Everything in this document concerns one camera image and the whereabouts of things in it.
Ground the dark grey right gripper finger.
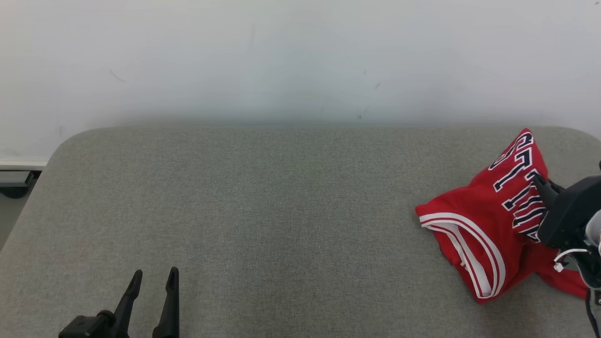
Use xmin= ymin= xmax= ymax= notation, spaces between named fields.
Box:
xmin=532 ymin=174 xmax=562 ymax=203

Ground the red jersey with white sleeves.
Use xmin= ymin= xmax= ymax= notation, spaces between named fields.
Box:
xmin=415 ymin=128 xmax=564 ymax=304

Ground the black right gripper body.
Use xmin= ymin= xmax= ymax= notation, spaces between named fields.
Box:
xmin=538 ymin=176 xmax=601 ymax=250

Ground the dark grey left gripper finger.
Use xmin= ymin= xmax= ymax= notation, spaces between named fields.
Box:
xmin=153 ymin=267 xmax=180 ymax=338
xmin=110 ymin=269 xmax=143 ymax=338

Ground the grey box by wall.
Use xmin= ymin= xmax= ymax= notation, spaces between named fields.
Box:
xmin=0 ymin=170 xmax=37 ymax=199

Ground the white wall baseboard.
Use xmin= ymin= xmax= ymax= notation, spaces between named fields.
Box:
xmin=0 ymin=161 xmax=47 ymax=171

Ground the grey fabric sofa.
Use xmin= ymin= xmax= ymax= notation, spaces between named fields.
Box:
xmin=0 ymin=124 xmax=601 ymax=338

